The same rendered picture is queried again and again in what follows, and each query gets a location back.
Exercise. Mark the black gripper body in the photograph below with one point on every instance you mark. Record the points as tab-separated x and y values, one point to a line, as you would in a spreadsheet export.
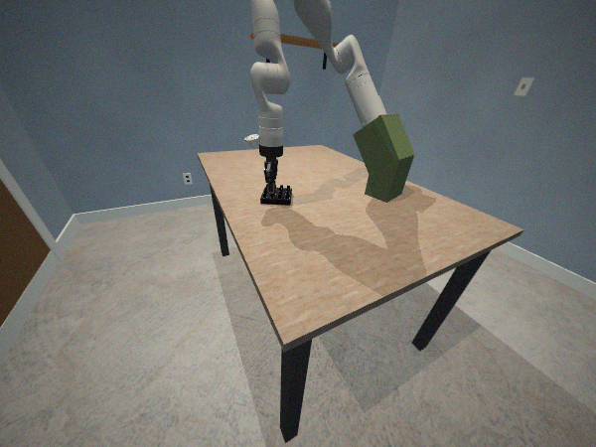
270	153

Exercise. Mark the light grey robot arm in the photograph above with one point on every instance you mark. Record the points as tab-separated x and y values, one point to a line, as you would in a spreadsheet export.
274	78

